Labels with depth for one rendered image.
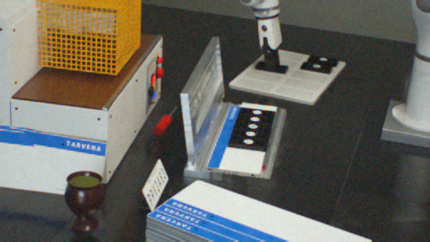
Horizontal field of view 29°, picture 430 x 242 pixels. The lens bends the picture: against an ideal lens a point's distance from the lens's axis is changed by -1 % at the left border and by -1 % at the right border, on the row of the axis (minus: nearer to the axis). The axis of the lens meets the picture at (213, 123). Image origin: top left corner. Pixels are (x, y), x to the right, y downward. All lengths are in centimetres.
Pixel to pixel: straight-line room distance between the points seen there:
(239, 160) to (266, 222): 44
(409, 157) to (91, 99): 85
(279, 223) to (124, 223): 36
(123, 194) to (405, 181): 70
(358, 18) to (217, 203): 279
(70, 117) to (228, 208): 45
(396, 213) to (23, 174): 86
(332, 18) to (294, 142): 222
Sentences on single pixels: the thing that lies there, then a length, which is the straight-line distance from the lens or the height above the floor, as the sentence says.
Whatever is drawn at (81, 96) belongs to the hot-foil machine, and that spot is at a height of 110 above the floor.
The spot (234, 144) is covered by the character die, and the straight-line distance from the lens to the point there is 214.
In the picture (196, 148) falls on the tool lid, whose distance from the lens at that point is 203.
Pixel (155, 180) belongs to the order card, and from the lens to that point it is 192.
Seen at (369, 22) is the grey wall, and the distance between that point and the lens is 441.
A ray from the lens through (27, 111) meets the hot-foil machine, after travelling 196.
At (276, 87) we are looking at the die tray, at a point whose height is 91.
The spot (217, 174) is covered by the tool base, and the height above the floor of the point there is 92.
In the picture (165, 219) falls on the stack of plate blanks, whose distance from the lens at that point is 166.
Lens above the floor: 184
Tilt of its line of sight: 24 degrees down
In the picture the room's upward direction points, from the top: 4 degrees clockwise
